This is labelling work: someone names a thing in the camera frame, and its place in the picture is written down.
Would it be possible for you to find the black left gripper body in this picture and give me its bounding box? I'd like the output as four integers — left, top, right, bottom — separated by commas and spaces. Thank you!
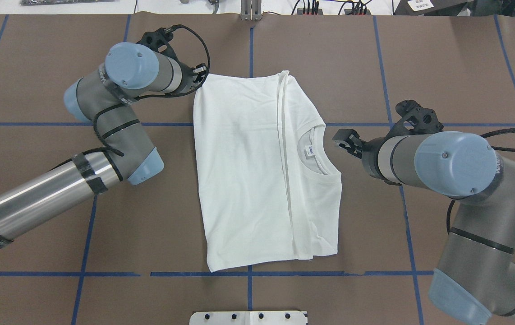
176, 62, 195, 96

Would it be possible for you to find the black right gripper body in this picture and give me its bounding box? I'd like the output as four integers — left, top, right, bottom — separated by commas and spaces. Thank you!
361, 138, 386, 181

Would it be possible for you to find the white long-sleeve printed shirt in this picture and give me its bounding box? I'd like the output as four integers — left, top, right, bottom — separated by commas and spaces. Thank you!
193, 70, 342, 272

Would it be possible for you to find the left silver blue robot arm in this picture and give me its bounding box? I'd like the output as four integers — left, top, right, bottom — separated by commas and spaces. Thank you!
0, 42, 211, 249

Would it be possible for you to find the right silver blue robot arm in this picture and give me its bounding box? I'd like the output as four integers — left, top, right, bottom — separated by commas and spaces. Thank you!
332, 128, 515, 325

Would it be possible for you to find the white mounting plate with holes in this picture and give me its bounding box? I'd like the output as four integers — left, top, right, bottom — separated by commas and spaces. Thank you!
189, 310, 309, 325

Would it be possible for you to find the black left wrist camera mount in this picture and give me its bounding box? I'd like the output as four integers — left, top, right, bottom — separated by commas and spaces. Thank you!
136, 26, 178, 61

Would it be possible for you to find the aluminium frame post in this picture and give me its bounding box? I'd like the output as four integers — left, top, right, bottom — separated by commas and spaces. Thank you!
240, 0, 263, 21

